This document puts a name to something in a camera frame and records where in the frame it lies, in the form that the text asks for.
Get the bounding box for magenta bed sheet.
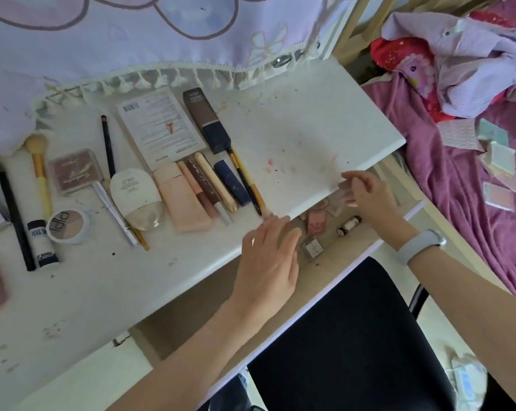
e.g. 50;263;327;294
362;72;516;303

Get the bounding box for black office chair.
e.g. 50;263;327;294
245;256;516;411

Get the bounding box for round white powder compact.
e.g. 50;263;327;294
45;208;91;246

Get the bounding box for small black white bottle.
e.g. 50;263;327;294
26;219;63;269

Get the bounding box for small red blush palette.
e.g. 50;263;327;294
47;148;105;196

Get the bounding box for person's blue jeans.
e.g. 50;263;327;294
197;371;265;411

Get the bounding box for small brown bottle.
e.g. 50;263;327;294
336;215;363;237

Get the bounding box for wooden drawer lilac front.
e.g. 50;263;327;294
129;160;426;407

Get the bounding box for person's left forearm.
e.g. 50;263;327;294
105;300;267;411

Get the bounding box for person's right hand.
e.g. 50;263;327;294
338;170;417;252

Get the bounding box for black pen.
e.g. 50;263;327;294
100;115;117;179

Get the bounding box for lilac cartoon cloth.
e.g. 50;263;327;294
0;0;357;157

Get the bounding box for person's left hand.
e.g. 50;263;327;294
226;214;304;324

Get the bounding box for white smartwatch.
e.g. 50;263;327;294
395;228;447;267

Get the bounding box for white oval compact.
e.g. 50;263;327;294
109;168;163;232

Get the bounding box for lilac clothing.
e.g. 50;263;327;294
382;10;516;118

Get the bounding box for yellow handled makeup brush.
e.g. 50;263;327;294
24;134;54;220

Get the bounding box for white table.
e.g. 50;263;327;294
0;55;407;411

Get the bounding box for wooden bed frame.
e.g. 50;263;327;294
333;0;516;296

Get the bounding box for white blue plastic package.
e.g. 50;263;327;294
446;354;490;411

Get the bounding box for navy lipstick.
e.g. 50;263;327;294
213;159;253;207

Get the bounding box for red pink patterned garment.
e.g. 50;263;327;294
370;10;515;124

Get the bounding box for dark foundation box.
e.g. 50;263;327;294
182;87;234;155

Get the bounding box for small clear square compact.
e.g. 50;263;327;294
301;236;326;260

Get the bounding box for person's right forearm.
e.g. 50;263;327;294
407;248;516;411

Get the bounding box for black eyeliner pencil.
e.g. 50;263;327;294
0;158;37;272

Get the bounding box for paper instruction sheet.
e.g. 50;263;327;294
115;86;209;172

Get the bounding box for cream gold tube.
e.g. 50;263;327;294
193;152;240;213

